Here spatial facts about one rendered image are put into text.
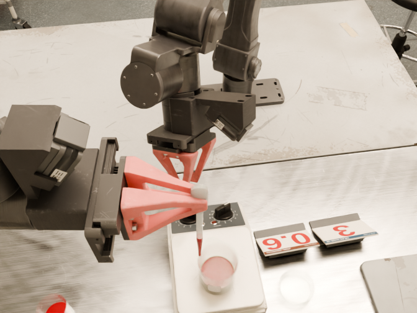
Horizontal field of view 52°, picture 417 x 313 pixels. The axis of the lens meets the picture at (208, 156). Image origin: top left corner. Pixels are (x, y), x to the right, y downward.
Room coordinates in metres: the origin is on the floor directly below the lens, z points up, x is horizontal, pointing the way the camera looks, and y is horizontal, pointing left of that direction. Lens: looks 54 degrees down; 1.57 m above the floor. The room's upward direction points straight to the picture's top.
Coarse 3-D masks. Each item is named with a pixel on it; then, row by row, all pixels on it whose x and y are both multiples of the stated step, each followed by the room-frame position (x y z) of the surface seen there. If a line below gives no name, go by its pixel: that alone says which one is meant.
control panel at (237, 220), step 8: (208, 208) 0.35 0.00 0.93; (232, 208) 0.35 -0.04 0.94; (208, 216) 0.33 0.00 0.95; (240, 216) 0.33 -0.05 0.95; (176, 224) 0.31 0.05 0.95; (184, 224) 0.31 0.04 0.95; (192, 224) 0.31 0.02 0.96; (208, 224) 0.31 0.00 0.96; (216, 224) 0.31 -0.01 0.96; (224, 224) 0.31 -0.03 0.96; (232, 224) 0.31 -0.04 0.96; (240, 224) 0.31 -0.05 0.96; (176, 232) 0.29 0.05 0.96; (184, 232) 0.29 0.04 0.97
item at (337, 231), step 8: (344, 224) 0.34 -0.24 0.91; (352, 224) 0.33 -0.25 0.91; (360, 224) 0.33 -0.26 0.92; (320, 232) 0.32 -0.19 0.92; (328, 232) 0.31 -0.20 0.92; (336, 232) 0.31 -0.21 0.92; (344, 232) 0.31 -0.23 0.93; (352, 232) 0.31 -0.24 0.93; (360, 232) 0.31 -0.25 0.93; (368, 232) 0.31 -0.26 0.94
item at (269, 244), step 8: (304, 232) 0.32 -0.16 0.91; (264, 240) 0.30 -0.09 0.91; (272, 240) 0.30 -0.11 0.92; (280, 240) 0.30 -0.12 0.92; (288, 240) 0.30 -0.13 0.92; (296, 240) 0.30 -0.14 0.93; (304, 240) 0.30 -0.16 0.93; (312, 240) 0.29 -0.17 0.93; (264, 248) 0.28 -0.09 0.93; (272, 248) 0.28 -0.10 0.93; (280, 248) 0.28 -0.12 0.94
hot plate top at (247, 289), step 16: (176, 240) 0.27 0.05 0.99; (192, 240) 0.27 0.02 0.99; (224, 240) 0.27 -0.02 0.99; (240, 240) 0.27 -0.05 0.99; (176, 256) 0.24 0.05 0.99; (192, 256) 0.24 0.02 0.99; (240, 256) 0.24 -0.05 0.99; (176, 272) 0.22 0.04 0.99; (192, 272) 0.22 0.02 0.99; (240, 272) 0.22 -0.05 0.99; (256, 272) 0.22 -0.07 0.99; (176, 288) 0.20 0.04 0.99; (192, 288) 0.20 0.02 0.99; (240, 288) 0.20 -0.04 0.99; (256, 288) 0.20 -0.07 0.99; (192, 304) 0.18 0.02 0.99; (208, 304) 0.18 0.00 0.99; (224, 304) 0.18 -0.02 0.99; (240, 304) 0.18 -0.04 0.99; (256, 304) 0.18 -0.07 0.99
